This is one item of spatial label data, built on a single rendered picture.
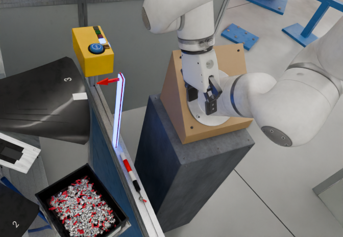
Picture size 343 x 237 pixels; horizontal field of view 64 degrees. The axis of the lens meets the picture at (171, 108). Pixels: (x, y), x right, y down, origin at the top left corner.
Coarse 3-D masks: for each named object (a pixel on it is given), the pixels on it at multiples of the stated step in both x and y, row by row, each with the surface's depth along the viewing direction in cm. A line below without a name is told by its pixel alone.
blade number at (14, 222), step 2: (14, 218) 65; (12, 220) 64; (14, 220) 64; (16, 220) 65; (18, 220) 65; (10, 222) 64; (12, 222) 64; (14, 222) 64; (16, 222) 65; (18, 222) 65; (20, 222) 65; (10, 224) 64; (12, 224) 64; (14, 224) 64; (16, 224) 65; (18, 224) 65; (20, 224) 65; (12, 226) 64; (14, 226) 64; (16, 226) 64; (18, 226) 65; (14, 228) 64; (16, 228) 64; (16, 230) 64
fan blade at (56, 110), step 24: (24, 72) 63; (48, 72) 65; (72, 72) 67; (0, 96) 58; (24, 96) 60; (48, 96) 62; (72, 96) 64; (0, 120) 55; (24, 120) 57; (48, 120) 60; (72, 120) 62
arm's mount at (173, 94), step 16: (224, 48) 92; (240, 48) 95; (176, 64) 85; (224, 64) 93; (240, 64) 95; (176, 80) 86; (160, 96) 101; (176, 96) 88; (176, 112) 90; (176, 128) 93; (192, 128) 88; (208, 128) 90; (224, 128) 94; (240, 128) 100
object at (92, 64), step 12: (72, 36) 96; (84, 36) 93; (96, 36) 94; (84, 48) 89; (84, 60) 88; (96, 60) 90; (108, 60) 92; (84, 72) 92; (96, 72) 94; (108, 72) 96
